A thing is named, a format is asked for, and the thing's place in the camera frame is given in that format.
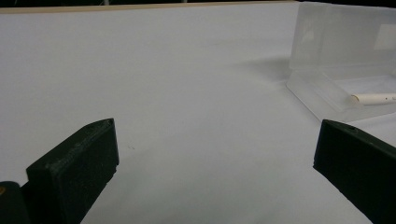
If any clear plastic pencil case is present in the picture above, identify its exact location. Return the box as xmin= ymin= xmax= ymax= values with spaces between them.
xmin=286 ymin=1 xmax=396 ymax=123

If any white pen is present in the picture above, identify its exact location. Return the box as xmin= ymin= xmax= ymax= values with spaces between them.
xmin=350 ymin=92 xmax=396 ymax=106

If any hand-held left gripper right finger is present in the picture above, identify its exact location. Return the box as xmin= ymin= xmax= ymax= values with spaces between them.
xmin=313 ymin=119 xmax=396 ymax=224

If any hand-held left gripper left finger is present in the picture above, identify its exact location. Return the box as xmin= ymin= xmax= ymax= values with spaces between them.
xmin=20 ymin=118 xmax=120 ymax=224

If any wooden table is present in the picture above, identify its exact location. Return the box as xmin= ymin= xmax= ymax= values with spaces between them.
xmin=0 ymin=0 xmax=297 ymax=15

